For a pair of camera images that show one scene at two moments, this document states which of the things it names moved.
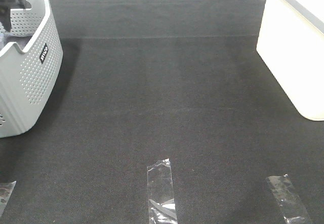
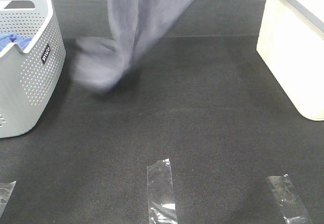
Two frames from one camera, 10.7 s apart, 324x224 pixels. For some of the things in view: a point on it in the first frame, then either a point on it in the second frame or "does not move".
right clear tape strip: (292, 207) does not move
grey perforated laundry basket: (31, 79) does not move
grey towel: (5, 39) → (140, 11)
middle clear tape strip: (161, 204) does not move
